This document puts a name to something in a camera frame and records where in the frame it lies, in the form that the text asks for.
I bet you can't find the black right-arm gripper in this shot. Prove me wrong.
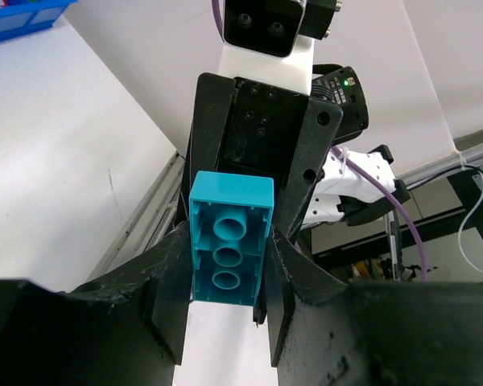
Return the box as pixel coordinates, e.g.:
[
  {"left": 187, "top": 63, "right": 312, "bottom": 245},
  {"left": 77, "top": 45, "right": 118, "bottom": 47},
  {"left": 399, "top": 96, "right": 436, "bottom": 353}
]
[{"left": 175, "top": 72, "right": 343, "bottom": 241}]

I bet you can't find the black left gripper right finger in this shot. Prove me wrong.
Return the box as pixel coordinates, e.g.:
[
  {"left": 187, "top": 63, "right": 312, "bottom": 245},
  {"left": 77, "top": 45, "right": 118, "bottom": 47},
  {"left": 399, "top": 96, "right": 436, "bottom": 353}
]
[{"left": 264, "top": 229, "right": 483, "bottom": 385}]

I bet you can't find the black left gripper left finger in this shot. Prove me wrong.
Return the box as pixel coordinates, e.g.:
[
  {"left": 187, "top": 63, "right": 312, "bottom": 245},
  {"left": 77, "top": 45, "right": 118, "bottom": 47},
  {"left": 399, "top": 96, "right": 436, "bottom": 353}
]
[{"left": 0, "top": 222, "right": 192, "bottom": 385}]

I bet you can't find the blue plastic bin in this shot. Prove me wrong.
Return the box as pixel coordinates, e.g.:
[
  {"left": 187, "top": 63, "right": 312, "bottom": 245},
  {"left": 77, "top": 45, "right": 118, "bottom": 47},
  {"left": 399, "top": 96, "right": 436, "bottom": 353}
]
[{"left": 0, "top": 0, "right": 76, "bottom": 42}]

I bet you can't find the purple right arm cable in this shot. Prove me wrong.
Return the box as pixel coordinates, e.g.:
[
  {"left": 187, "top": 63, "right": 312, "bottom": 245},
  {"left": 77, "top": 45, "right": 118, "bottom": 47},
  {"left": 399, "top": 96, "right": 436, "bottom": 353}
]
[{"left": 211, "top": 0, "right": 430, "bottom": 282}]

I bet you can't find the turquoise lego brick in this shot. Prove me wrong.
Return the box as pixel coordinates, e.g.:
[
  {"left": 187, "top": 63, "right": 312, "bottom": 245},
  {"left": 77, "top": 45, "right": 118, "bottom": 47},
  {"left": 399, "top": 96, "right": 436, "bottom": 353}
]
[{"left": 188, "top": 170, "right": 275, "bottom": 306}]

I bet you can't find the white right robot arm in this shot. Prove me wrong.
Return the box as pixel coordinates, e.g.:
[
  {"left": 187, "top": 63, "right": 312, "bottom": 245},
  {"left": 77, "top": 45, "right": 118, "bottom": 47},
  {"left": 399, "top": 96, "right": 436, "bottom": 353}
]
[{"left": 177, "top": 1, "right": 483, "bottom": 385}]

